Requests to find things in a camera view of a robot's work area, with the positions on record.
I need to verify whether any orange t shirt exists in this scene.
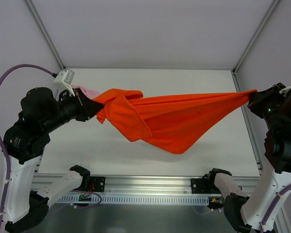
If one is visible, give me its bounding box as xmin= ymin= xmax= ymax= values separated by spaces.
xmin=94 ymin=89 xmax=256 ymax=154

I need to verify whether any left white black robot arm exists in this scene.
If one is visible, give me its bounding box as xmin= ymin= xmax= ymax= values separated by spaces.
xmin=0 ymin=87 xmax=104 ymax=233

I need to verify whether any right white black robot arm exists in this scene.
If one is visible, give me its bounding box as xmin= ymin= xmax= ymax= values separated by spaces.
xmin=205 ymin=83 xmax=291 ymax=233

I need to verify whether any pink t shirt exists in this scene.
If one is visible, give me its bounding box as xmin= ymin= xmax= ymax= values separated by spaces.
xmin=71 ymin=85 xmax=100 ymax=100

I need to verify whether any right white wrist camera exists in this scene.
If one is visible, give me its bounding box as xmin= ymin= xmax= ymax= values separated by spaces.
xmin=279 ymin=86 xmax=291 ymax=96

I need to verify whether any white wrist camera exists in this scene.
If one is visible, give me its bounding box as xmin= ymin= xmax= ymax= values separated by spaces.
xmin=53 ymin=69 xmax=75 ymax=96
xmin=279 ymin=86 xmax=291 ymax=96

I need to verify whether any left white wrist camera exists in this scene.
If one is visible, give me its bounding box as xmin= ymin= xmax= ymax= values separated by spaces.
xmin=53 ymin=69 xmax=75 ymax=96

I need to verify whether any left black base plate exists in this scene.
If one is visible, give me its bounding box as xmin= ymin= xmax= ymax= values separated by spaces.
xmin=89 ymin=176 xmax=106 ymax=193

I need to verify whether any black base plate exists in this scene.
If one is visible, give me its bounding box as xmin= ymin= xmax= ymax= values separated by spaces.
xmin=89 ymin=176 xmax=106 ymax=193
xmin=190 ymin=178 xmax=221 ymax=194

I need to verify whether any aluminium mounting rail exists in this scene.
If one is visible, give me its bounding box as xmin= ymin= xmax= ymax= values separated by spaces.
xmin=31 ymin=174 xmax=258 ymax=196

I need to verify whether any right aluminium frame post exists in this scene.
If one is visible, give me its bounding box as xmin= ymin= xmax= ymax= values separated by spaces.
xmin=232 ymin=0 xmax=282 ymax=73

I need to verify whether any aluminium frame post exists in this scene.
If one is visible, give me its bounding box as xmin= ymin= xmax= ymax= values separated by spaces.
xmin=232 ymin=0 xmax=282 ymax=73
xmin=24 ymin=0 xmax=66 ymax=69

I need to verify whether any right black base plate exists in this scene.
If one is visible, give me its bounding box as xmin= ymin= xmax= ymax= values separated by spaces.
xmin=190 ymin=178 xmax=221 ymax=194

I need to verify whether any white slotted cable duct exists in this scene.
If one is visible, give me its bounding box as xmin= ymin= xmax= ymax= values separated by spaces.
xmin=57 ymin=193 xmax=209 ymax=206

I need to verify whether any left aluminium frame post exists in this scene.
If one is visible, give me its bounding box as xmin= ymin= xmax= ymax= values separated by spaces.
xmin=24 ymin=0 xmax=66 ymax=69

